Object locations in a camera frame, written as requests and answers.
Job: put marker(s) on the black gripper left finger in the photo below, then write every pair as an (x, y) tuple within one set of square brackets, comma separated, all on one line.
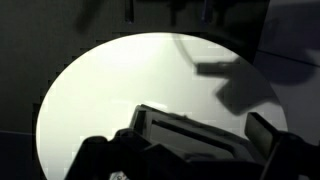
[(186, 136)]

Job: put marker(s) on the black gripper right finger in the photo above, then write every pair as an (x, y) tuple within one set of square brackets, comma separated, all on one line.
[(261, 133)]

